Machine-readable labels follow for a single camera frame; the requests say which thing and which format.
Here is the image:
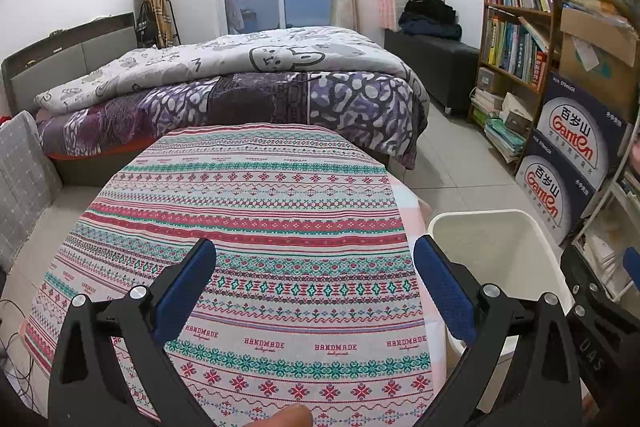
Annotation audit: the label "dark clothes pile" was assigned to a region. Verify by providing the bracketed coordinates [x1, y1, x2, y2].
[398, 0, 462, 41]

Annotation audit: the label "upper Ganten water box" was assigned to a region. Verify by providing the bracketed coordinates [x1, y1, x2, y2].
[536, 72, 631, 191]

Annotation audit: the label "ganten water box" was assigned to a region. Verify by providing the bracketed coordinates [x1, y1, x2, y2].
[536, 72, 631, 191]
[515, 130, 597, 245]

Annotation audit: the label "black storage bench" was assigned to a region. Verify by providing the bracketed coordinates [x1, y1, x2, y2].
[384, 29, 478, 118]

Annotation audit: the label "wooden bookshelf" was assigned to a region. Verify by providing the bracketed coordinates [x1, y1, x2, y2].
[468, 0, 562, 172]

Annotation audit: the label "lower Ganten water box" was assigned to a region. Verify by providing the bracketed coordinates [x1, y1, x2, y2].
[515, 130, 597, 245]

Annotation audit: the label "grey bed headboard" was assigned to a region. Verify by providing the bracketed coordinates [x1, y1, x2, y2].
[1, 12, 137, 115]

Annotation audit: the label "black cables on floor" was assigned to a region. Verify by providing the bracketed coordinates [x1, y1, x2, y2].
[0, 296, 39, 413]

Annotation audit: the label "purple patterned bed blanket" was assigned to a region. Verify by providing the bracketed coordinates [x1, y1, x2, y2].
[37, 72, 427, 168]

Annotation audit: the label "patterned striped tablecloth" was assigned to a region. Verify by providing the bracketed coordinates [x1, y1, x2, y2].
[22, 124, 446, 426]

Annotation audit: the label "white plastic trash bin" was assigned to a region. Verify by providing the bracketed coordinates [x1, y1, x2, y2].
[426, 208, 576, 413]

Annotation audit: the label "person's fingertip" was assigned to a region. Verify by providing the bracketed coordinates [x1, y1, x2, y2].
[245, 404, 314, 427]

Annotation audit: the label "grey cartoon print quilt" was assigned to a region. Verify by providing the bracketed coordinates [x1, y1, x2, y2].
[34, 26, 427, 115]

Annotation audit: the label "brown cardboard box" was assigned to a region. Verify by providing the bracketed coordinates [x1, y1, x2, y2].
[559, 8, 639, 118]

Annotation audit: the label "grey checked cushion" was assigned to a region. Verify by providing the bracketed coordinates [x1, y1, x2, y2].
[0, 110, 62, 273]

